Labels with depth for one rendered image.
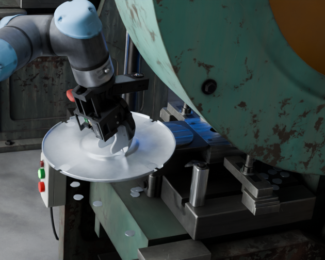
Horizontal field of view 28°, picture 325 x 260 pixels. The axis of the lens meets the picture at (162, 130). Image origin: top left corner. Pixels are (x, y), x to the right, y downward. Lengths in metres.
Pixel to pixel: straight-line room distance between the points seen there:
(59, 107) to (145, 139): 1.69
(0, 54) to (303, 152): 0.50
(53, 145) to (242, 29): 0.65
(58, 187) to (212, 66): 0.88
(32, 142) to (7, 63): 2.02
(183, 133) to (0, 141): 1.71
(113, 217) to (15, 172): 1.39
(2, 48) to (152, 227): 0.54
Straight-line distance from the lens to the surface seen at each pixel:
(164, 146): 1.41
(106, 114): 1.24
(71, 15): 1.14
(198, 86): 0.89
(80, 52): 1.16
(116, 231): 1.55
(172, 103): 1.72
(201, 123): 1.56
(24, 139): 3.11
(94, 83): 1.20
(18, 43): 1.11
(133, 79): 1.30
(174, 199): 1.43
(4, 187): 2.78
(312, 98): 1.01
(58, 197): 1.71
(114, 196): 1.52
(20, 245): 2.44
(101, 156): 1.37
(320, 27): 1.06
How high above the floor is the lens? 1.42
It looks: 25 degrees down
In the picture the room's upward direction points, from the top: 6 degrees clockwise
